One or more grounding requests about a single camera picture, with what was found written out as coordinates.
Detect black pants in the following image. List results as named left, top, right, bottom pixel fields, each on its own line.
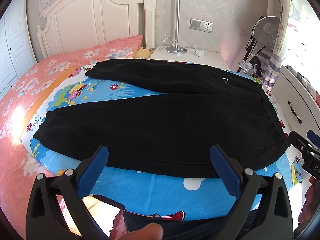
left=34, top=59, right=290, bottom=178

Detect person right hand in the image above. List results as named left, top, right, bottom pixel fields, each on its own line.
left=298, top=177, right=316, bottom=225

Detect person left hand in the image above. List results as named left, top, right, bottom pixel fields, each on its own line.
left=118, top=223, right=164, bottom=240

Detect blue cartoon blanket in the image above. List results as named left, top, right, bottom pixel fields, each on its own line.
left=20, top=61, right=304, bottom=221

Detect pink floral bedsheet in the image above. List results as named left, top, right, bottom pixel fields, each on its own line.
left=1, top=58, right=85, bottom=237

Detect striped curtain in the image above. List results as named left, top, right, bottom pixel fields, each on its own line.
left=258, top=0, right=319, bottom=92

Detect silver desk fan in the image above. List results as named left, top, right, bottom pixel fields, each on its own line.
left=236, top=16, right=280, bottom=78

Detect white wardrobe door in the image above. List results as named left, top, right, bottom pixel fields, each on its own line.
left=0, top=0, right=37, bottom=98

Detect white nightstand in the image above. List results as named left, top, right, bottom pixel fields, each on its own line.
left=149, top=46, right=230, bottom=70

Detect pink floral pillow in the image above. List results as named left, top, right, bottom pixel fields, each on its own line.
left=49, top=35, right=144, bottom=63

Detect yellow cushion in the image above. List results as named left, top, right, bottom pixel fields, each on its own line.
left=133, top=46, right=153, bottom=59

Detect white wooden headboard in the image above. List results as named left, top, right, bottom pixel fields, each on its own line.
left=37, top=0, right=156, bottom=58

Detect white cabinet with handle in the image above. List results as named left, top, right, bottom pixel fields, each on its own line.
left=271, top=66, right=319, bottom=137

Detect white charger cable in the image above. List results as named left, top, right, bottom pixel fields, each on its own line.
left=158, top=37, right=208, bottom=57

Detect wall socket panel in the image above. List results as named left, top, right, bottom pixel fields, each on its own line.
left=189, top=18, right=213, bottom=33

